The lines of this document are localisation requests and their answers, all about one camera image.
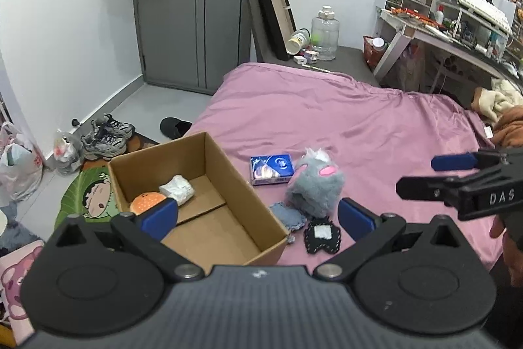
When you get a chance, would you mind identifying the grey fluffy plush toy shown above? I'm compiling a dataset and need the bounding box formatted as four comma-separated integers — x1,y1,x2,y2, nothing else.
285,154,346,218

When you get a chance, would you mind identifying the black long flat box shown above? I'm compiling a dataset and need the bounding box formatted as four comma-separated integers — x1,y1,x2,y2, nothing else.
258,0,296,61

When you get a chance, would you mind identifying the black felt patch white label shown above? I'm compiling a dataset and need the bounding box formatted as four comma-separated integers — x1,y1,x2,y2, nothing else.
303,217,341,254

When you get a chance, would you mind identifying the grey door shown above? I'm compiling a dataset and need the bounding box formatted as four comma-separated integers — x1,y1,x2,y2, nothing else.
133,0,251,94

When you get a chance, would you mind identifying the pink bed sheet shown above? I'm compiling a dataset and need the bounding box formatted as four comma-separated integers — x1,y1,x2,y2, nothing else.
184,62,504,272

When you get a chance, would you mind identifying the blue tissue packet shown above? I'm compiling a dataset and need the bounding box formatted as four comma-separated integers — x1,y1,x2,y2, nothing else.
249,153,294,186

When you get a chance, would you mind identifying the pink bear cushion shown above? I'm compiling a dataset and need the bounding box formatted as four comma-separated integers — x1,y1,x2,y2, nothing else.
1,240,44,344

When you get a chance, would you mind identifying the black slipper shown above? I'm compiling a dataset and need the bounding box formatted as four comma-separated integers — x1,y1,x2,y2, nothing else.
160,117,192,140

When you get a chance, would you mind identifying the white plastic shopping bag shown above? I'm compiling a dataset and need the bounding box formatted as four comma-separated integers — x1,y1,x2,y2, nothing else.
1,121,43,202

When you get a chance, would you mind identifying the white keyboard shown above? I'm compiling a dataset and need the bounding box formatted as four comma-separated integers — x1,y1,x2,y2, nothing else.
457,0,512,35

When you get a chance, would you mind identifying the white cup container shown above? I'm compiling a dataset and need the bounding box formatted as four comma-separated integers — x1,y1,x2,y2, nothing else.
285,28,310,56

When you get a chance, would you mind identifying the red storage bin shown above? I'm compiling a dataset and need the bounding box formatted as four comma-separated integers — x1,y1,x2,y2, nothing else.
363,35,387,71

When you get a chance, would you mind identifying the grey sneakers pair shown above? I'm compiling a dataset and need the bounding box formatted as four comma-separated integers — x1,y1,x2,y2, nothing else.
81,113,136,161

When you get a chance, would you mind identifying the person's right hand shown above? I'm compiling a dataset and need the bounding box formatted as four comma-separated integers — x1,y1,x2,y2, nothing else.
489,215,523,287

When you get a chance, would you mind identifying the white crumpled soft bundle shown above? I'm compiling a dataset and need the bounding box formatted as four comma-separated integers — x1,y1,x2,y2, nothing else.
159,174,195,206

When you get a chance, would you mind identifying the blue knitted cloth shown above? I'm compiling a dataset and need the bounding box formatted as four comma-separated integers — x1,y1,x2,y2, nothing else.
269,202,308,232

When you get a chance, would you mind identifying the white desk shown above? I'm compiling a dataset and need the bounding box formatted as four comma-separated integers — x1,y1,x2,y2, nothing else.
373,9,522,90

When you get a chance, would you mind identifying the brown cardboard box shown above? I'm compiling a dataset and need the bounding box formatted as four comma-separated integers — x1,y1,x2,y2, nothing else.
108,132,288,271

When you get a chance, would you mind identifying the clear plastic water jug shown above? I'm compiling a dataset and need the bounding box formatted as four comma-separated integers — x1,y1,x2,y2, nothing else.
310,5,340,61

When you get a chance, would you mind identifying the orange burger plush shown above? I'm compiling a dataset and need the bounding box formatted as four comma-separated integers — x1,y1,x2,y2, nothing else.
129,192,166,215

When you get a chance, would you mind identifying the beige brown plush blanket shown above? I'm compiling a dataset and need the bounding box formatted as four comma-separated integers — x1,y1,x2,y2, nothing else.
471,78,523,148

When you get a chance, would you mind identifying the green cartoon floor mat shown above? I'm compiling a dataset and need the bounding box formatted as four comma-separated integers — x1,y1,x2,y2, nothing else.
54,166,120,229

